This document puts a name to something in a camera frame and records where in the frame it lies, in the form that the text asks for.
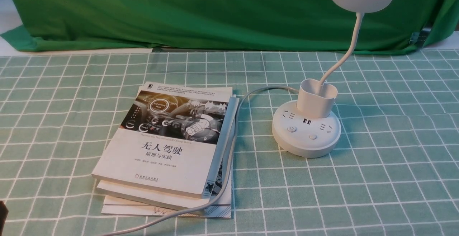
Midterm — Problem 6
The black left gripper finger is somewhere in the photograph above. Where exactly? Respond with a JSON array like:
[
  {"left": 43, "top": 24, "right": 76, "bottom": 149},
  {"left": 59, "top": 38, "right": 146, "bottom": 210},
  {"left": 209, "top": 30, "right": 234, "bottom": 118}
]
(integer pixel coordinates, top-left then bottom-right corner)
[{"left": 0, "top": 201, "right": 9, "bottom": 236}]

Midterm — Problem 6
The white desk lamp with sockets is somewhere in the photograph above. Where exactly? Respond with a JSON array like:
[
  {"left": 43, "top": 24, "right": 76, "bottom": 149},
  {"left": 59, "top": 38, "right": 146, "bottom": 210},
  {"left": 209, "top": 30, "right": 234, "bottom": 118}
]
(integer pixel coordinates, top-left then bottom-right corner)
[{"left": 272, "top": 0, "right": 392, "bottom": 158}]

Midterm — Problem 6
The bottom white book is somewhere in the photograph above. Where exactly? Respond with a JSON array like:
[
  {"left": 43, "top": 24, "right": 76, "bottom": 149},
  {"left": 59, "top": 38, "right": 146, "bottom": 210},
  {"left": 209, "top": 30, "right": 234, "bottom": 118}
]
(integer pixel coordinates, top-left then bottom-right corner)
[{"left": 97, "top": 156, "right": 233, "bottom": 219}]

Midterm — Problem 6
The top white self-driving book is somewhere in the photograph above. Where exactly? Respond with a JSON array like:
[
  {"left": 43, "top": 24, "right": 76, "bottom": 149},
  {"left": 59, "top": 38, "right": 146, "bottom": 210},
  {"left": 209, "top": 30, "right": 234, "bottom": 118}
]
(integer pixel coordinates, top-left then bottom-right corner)
[{"left": 91, "top": 82, "right": 233, "bottom": 198}]

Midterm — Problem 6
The green backdrop cloth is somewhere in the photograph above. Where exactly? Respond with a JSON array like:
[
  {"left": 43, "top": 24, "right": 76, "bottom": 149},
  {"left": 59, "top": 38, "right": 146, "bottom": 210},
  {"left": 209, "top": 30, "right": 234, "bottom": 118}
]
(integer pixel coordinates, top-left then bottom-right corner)
[{"left": 0, "top": 0, "right": 459, "bottom": 56}]

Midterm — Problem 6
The middle white book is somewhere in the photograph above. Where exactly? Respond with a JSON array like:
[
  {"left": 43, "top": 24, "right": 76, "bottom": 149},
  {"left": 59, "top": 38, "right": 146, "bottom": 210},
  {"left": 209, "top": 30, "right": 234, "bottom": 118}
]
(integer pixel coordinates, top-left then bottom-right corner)
[{"left": 96, "top": 95, "right": 240, "bottom": 211}]

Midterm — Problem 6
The green checkered tablecloth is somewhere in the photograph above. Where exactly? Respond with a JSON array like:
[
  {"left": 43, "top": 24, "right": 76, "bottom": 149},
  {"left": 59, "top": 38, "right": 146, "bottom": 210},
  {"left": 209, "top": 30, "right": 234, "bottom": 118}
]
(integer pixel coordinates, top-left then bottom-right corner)
[{"left": 0, "top": 49, "right": 459, "bottom": 236}]

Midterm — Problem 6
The metal clip on backdrop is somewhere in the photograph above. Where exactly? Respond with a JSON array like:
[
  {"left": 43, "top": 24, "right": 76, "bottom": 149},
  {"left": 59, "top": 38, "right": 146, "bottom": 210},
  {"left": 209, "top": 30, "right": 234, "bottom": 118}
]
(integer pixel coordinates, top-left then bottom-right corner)
[{"left": 409, "top": 27, "right": 431, "bottom": 48}]

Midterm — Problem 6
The white lamp power cable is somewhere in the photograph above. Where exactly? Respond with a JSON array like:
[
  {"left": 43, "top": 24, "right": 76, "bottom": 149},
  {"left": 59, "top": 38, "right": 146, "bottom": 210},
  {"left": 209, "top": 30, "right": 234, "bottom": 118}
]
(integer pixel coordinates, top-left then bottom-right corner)
[{"left": 104, "top": 86, "right": 300, "bottom": 236}]

